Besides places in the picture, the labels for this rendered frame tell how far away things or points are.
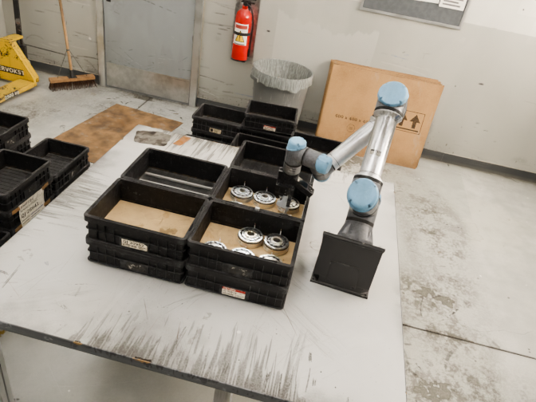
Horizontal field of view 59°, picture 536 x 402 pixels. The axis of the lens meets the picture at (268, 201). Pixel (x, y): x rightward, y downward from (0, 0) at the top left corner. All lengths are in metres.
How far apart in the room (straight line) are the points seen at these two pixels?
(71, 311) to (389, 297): 1.23
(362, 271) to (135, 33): 3.85
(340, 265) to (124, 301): 0.84
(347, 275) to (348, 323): 0.19
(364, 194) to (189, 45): 3.49
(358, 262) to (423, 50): 3.12
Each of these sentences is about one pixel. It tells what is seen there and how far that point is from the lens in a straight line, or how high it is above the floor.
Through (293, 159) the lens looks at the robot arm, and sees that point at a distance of 1.93.
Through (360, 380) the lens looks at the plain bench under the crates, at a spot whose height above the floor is 0.70.
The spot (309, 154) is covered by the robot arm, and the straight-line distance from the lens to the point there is 1.90.
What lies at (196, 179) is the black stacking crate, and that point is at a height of 0.83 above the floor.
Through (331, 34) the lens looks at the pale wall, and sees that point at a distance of 4.70.
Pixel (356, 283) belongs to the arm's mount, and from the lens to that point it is 1.97.
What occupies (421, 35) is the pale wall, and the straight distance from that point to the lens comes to 4.71.
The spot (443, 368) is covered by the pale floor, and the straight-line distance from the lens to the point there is 2.91.
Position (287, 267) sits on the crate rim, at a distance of 1.69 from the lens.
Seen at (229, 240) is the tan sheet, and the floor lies 0.83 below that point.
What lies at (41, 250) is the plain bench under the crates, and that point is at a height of 0.70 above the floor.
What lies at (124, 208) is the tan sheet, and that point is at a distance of 2.06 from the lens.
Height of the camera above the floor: 2.02
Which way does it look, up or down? 33 degrees down
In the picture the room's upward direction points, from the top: 10 degrees clockwise
